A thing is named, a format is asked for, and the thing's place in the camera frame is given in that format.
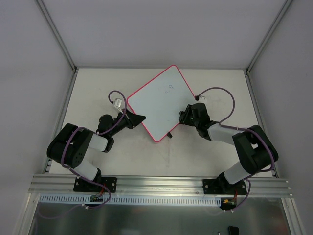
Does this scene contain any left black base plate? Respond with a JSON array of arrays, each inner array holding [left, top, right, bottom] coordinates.
[[73, 177, 117, 193]]

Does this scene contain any white slotted cable duct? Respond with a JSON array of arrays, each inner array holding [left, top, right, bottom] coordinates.
[[39, 193, 222, 207]]

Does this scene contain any black object bottom edge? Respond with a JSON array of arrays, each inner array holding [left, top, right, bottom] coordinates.
[[228, 226, 240, 235]]

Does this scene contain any pink-framed whiteboard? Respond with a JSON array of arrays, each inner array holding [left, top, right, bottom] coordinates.
[[127, 65, 195, 142]]

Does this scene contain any left aluminium frame post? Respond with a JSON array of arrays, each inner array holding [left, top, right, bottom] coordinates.
[[34, 0, 78, 73]]

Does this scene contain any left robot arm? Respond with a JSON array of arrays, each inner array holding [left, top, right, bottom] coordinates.
[[46, 109, 146, 191]]

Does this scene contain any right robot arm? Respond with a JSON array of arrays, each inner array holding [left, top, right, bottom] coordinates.
[[179, 103, 279, 194]]

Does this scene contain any right aluminium frame post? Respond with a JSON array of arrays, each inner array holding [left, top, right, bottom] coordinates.
[[245, 0, 293, 74]]

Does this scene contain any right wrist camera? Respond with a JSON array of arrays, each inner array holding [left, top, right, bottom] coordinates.
[[195, 95, 207, 104]]

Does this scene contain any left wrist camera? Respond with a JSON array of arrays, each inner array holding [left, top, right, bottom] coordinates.
[[113, 98, 123, 113]]

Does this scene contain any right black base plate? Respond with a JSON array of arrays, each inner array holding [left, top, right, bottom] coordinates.
[[202, 179, 247, 195]]

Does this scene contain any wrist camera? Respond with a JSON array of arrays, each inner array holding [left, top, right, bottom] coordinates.
[[113, 98, 123, 113], [195, 95, 207, 104]]

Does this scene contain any aluminium mounting rail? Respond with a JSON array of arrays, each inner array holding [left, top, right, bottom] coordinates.
[[28, 174, 293, 198]]

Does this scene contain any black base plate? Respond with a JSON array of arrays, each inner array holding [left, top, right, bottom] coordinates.
[[73, 177, 117, 193], [202, 179, 247, 195]]

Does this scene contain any aluminium frame post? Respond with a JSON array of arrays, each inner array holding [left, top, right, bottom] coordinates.
[[245, 0, 293, 74], [34, 0, 78, 73]]

